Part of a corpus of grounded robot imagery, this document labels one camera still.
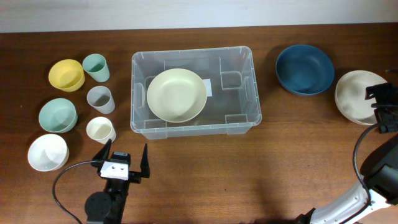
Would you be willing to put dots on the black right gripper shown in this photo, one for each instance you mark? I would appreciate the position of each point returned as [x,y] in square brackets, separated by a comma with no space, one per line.
[387,123]

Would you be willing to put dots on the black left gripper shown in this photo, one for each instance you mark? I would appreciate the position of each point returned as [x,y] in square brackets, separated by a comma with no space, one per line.
[135,176]

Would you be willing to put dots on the beige large bowl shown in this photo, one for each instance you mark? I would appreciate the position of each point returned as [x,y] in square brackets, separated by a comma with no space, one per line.
[350,95]

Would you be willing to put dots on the white small bowl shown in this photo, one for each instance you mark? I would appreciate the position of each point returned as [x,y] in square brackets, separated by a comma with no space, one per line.
[48,152]

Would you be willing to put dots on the mint green small bowl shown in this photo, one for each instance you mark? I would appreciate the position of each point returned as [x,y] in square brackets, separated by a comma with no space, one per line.
[58,116]

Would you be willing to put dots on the dark blue bowl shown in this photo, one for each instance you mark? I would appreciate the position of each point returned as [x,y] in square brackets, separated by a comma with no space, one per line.
[304,70]

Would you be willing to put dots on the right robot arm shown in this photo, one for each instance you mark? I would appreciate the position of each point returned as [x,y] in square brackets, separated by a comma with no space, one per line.
[377,177]

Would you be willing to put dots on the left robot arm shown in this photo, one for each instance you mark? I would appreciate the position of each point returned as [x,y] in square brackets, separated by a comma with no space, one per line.
[108,205]

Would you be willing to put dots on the cream cup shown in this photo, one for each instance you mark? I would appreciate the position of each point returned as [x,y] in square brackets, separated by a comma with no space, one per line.
[101,130]

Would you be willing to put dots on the grey translucent cup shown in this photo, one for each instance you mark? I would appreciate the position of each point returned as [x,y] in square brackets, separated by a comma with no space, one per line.
[101,99]

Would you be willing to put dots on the mint green cup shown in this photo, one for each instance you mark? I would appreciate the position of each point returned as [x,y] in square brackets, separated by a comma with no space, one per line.
[96,66]

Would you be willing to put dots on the yellow small bowl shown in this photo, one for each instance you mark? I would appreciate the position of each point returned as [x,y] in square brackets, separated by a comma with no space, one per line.
[67,75]

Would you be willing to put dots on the clear plastic storage bin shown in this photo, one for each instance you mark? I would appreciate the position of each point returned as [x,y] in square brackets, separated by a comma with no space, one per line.
[232,105]

